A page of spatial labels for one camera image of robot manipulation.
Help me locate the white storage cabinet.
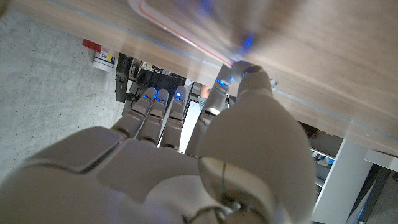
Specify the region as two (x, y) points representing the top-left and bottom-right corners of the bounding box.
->
(310, 138), (398, 224)

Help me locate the black computer monitor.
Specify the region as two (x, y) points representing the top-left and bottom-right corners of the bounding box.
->
(115, 52), (190, 103)

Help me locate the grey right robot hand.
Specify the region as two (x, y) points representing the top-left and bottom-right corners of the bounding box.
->
(0, 60), (317, 224)

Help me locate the white plastic tub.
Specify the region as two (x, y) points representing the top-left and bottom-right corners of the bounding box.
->
(92, 45), (118, 73)

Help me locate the person in green T-shirt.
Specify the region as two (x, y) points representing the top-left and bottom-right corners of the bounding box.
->
(198, 83), (213, 109)

